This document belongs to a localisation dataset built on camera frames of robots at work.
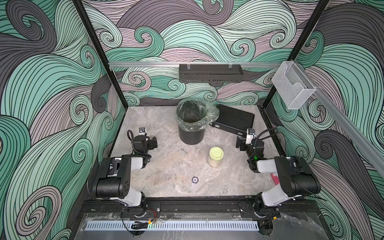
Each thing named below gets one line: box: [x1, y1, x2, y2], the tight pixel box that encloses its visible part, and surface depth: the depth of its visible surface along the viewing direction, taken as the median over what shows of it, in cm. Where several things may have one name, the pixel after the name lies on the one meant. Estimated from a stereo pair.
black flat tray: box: [210, 104, 255, 137], surface depth 107 cm
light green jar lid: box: [209, 146, 224, 161], surface depth 81 cm
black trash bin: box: [175, 99, 208, 145], surface depth 92 cm
